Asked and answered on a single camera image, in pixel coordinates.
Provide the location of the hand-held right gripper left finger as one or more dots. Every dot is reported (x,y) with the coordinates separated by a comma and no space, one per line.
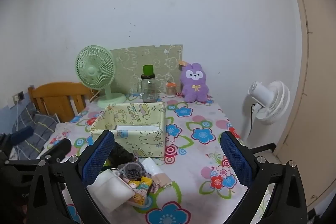
(98,158)

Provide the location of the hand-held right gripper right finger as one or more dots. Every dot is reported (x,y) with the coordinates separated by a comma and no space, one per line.
(236,161)

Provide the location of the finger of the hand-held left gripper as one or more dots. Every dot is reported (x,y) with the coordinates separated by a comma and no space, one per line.
(56,149)
(22,134)

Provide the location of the cartoon print fabric storage box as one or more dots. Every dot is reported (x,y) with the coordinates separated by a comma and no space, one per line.
(147,140)

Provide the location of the yellow cartoon pouch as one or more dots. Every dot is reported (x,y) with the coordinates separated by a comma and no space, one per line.
(141,187)

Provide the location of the grey striped blanket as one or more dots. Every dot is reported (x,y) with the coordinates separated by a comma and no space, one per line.
(39,124)

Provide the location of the black cloth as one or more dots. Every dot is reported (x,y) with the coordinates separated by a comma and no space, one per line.
(120,153)

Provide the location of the white folded towel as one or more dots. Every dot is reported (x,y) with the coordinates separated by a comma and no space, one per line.
(110,190)

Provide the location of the grey sock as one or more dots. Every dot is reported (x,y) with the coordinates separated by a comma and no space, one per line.
(132,170)

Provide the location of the floral tablecloth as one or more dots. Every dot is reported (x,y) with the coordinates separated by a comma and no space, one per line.
(199,161)

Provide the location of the wooden chair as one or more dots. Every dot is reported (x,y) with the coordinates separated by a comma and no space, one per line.
(60,98)

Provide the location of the white rolled cloth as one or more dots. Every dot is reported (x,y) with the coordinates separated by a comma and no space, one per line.
(152,165)

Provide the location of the white standing fan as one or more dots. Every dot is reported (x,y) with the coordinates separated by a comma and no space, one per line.
(273,106)

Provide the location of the beige rolled cloth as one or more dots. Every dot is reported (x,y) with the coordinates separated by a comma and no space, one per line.
(161,179)

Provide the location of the purple plush bunny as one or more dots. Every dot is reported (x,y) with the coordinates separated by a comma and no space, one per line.
(194,87)

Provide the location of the glass jar with green lid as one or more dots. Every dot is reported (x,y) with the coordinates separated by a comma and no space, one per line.
(149,90)

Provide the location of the green desk fan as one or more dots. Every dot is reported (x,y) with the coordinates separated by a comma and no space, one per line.
(92,70)

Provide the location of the small jar with orange lid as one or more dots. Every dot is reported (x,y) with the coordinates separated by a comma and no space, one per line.
(170,90)

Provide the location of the green patterned board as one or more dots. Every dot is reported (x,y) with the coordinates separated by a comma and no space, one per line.
(136,58)

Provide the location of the beige door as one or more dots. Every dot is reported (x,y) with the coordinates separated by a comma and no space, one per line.
(309,82)

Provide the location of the wall socket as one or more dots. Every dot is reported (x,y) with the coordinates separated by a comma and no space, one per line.
(18,96)

